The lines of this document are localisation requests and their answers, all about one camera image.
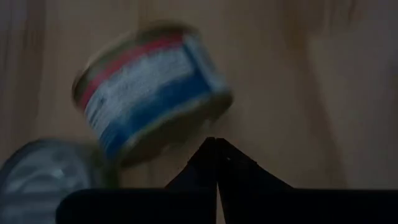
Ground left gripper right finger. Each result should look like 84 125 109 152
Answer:
216 137 293 224

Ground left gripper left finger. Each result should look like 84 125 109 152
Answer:
164 136 218 224

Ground blue label salmon can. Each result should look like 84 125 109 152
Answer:
71 21 234 167

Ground green label tuna can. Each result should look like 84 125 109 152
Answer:
0 138 121 224

